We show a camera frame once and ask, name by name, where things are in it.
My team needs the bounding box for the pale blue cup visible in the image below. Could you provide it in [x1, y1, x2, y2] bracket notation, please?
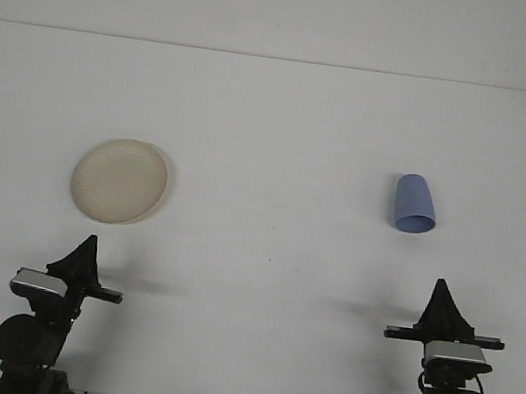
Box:
[390, 171, 442, 237]

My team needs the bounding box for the pale round plate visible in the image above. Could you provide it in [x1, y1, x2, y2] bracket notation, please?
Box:
[65, 131, 178, 232]

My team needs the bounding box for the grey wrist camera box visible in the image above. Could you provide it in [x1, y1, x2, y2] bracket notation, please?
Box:
[8, 266, 70, 301]
[419, 338, 497, 376]

